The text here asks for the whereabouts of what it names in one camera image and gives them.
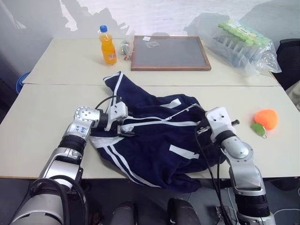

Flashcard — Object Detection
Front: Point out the black rounded shape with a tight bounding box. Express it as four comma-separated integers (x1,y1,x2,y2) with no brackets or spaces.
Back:
167,198,201,225

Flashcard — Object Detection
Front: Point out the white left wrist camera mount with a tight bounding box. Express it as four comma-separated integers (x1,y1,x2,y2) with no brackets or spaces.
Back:
104,101,129,131

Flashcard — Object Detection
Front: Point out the navy jacket with white stripes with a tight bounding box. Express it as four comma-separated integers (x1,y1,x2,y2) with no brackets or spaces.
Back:
89,71,225,193

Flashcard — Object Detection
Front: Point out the orange soda bottle blue cap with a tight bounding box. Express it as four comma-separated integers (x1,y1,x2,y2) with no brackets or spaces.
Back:
98,25,118,66

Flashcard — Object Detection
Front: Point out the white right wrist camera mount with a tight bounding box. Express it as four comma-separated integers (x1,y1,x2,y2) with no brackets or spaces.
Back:
205,107,236,143

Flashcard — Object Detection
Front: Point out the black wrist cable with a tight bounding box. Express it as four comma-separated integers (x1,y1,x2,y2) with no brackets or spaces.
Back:
95,95,120,115
194,126,233,225

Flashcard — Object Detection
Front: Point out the green capped bottles plastic pack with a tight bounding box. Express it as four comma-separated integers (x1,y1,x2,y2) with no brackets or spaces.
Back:
210,20,282,77

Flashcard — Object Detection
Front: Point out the black office chair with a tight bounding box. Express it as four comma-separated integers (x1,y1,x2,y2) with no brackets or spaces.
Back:
272,38,300,91

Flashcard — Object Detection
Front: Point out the white floor cable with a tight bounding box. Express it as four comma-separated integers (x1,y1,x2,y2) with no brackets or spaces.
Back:
273,207,300,218

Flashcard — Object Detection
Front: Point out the orange plush fruit toy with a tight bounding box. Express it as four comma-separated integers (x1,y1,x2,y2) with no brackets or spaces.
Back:
254,109,279,131

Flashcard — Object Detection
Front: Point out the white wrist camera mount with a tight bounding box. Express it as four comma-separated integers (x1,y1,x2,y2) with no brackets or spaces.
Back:
104,101,129,131
205,107,236,143

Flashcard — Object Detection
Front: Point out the small clear bag of items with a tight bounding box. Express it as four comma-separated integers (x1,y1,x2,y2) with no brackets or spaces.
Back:
119,39,135,61

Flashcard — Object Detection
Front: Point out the thick black left arm hose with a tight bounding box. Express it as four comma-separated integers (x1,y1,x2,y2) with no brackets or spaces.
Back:
28,175,89,225

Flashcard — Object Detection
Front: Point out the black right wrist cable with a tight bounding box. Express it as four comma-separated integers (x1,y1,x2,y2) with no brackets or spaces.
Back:
194,126,233,225

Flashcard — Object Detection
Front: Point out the blue round container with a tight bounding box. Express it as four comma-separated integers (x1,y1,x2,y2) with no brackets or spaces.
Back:
15,71,31,95

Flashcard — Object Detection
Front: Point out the dark grey rounded shape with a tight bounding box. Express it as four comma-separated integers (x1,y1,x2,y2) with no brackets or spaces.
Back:
112,201,138,225

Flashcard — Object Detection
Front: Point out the wooden framed blackboard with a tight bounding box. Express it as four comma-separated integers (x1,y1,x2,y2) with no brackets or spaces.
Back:
130,35,212,72

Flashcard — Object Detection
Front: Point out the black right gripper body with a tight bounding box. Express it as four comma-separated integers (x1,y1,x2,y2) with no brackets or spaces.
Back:
195,118,212,137

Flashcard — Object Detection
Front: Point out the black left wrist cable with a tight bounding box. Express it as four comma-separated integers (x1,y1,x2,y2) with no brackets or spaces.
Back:
95,95,120,115

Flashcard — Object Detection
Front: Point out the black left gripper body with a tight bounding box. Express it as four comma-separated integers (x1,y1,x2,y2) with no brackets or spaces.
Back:
112,117,129,132

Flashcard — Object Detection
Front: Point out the green leaf keyring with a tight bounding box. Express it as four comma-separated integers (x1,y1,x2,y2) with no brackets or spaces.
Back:
250,123,268,139

